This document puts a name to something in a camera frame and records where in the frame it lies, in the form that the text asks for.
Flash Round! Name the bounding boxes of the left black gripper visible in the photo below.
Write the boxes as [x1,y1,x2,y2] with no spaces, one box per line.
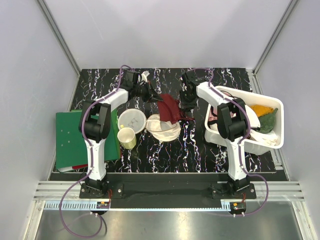
[133,80,163,104]

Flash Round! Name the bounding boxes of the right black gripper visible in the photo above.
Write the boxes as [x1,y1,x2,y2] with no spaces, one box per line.
[179,89,197,113]

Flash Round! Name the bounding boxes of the dark red bra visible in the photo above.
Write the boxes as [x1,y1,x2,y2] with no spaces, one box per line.
[157,94,194,124]

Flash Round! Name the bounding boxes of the beige mesh laundry bag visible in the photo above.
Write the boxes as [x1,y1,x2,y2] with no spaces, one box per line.
[117,108,181,142]

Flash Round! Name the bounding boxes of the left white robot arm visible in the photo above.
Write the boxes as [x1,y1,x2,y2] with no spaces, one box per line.
[78,69,163,198]

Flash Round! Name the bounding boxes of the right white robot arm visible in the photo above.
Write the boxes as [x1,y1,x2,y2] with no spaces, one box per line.
[179,70,251,199]

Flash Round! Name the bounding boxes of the pink and black bra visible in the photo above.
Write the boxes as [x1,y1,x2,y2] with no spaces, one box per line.
[208,106,218,127]

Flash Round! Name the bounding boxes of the cream paper cup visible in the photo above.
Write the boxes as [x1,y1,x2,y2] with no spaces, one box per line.
[117,127,137,150]

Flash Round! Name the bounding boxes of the white plastic bin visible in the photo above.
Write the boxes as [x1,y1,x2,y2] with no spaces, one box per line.
[198,85,284,155]

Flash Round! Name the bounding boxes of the orange cloth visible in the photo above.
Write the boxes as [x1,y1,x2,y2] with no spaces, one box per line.
[250,104,274,118]

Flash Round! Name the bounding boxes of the green cloth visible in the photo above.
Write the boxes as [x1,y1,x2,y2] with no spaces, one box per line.
[258,108,278,134]

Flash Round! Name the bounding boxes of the white garment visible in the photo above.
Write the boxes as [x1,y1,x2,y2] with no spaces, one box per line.
[245,105,278,146]

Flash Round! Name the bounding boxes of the green folder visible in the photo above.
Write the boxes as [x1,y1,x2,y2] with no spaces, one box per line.
[55,110,121,173]

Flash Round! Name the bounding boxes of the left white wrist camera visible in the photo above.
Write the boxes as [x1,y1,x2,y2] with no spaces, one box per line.
[138,71,150,86]

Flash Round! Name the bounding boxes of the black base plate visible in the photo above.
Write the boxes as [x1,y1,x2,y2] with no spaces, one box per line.
[79,173,257,210]

